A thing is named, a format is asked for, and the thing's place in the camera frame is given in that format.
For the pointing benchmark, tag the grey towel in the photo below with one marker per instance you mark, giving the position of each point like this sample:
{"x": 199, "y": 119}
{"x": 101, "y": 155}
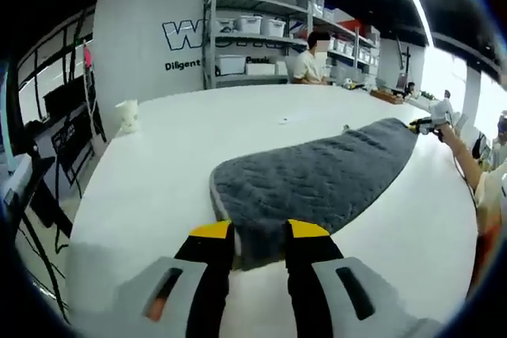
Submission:
{"x": 317, "y": 172}

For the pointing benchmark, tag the person's right hand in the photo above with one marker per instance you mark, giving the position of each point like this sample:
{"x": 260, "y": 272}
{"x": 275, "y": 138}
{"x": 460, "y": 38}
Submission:
{"x": 448, "y": 136}

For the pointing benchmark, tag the brown wooden box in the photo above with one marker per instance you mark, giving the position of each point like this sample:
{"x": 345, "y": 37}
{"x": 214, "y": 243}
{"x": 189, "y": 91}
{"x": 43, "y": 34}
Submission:
{"x": 386, "y": 96}

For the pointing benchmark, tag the long ceiling strip light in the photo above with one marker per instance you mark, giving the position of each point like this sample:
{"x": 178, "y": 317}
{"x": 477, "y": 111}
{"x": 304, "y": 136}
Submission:
{"x": 412, "y": 1}

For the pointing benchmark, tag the grey metal shelf unit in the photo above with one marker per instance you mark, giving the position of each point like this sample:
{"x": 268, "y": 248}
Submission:
{"x": 340, "y": 27}
{"x": 253, "y": 1}

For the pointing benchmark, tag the white plush toy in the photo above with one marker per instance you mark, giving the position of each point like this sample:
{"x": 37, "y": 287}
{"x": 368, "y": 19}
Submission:
{"x": 128, "y": 116}

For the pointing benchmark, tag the black tripod stand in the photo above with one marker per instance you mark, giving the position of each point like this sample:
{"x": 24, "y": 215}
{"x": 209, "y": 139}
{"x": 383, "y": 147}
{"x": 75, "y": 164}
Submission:
{"x": 43, "y": 203}

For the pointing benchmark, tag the counter with printed front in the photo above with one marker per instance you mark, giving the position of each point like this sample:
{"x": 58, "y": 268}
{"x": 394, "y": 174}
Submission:
{"x": 67, "y": 144}

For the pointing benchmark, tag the shelf with white bins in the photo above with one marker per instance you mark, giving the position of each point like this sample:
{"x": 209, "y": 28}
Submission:
{"x": 249, "y": 23}

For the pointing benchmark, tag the black monitor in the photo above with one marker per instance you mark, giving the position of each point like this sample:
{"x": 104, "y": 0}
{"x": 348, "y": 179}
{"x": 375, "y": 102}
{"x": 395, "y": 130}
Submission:
{"x": 59, "y": 96}

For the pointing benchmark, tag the pink hanging object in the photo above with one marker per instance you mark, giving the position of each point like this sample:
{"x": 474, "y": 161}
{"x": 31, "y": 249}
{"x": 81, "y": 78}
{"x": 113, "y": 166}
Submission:
{"x": 88, "y": 57}

